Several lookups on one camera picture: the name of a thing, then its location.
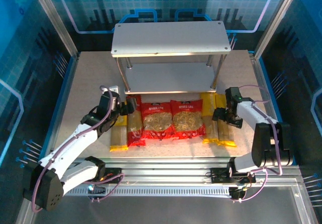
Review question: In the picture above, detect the yellow spaghetti pack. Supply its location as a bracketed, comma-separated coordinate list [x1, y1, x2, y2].
[109, 103, 129, 153]
[199, 92, 220, 144]
[214, 93, 237, 148]

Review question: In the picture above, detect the red spaghetti pack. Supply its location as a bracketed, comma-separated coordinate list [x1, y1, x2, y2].
[125, 94, 147, 147]

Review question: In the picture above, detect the two-tier grey metal shelf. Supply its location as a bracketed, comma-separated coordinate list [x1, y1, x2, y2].
[110, 20, 231, 95]

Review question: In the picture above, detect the red short pasta bag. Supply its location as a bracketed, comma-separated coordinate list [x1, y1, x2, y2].
[140, 101, 176, 140]
[170, 99, 207, 140]

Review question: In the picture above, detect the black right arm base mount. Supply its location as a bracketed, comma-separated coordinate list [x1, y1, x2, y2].
[205, 167, 257, 185]

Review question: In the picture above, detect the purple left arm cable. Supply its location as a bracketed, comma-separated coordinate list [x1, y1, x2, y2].
[31, 85, 114, 213]

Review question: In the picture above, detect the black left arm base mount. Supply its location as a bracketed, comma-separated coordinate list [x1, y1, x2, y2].
[98, 166, 123, 184]

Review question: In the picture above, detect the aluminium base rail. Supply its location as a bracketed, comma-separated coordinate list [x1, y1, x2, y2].
[30, 157, 301, 188]

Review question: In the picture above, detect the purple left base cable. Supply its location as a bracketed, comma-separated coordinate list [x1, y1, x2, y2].
[90, 173, 126, 203]

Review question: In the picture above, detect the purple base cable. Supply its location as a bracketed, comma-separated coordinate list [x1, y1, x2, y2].
[231, 168, 269, 204]
[90, 173, 126, 203]

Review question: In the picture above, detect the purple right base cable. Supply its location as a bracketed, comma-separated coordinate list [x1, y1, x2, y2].
[231, 168, 269, 204]

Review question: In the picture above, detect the white slotted cable duct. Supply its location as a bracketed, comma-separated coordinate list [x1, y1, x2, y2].
[64, 185, 231, 197]

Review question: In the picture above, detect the aluminium frame post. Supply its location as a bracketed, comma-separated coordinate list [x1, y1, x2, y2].
[28, 0, 79, 60]
[253, 0, 303, 60]

